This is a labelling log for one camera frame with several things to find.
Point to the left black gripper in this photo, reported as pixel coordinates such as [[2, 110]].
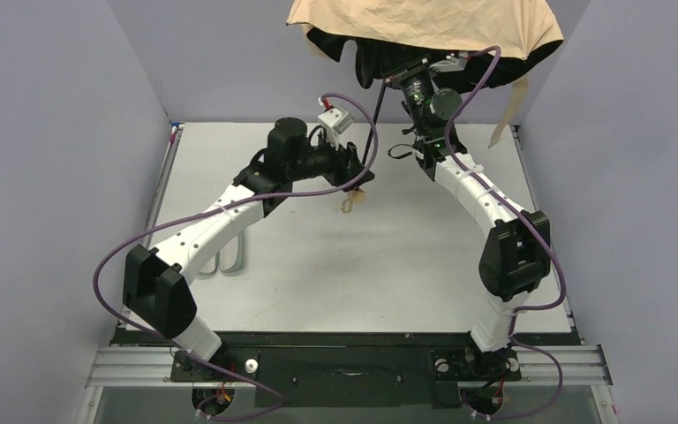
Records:
[[350, 165]]

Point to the beige patterned umbrella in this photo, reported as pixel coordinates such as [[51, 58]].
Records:
[[505, 40]]

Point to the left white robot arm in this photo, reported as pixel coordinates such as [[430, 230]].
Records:
[[157, 279]]

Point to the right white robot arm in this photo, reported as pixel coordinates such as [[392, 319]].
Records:
[[513, 262]]

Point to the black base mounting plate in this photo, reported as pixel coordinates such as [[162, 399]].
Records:
[[336, 370]]

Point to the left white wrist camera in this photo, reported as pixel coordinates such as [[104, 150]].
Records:
[[334, 120]]

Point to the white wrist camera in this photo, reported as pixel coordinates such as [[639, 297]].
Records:
[[334, 120], [453, 62]]

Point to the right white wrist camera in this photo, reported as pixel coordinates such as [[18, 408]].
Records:
[[453, 62]]

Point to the aluminium rail frame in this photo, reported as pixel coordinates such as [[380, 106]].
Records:
[[151, 367]]

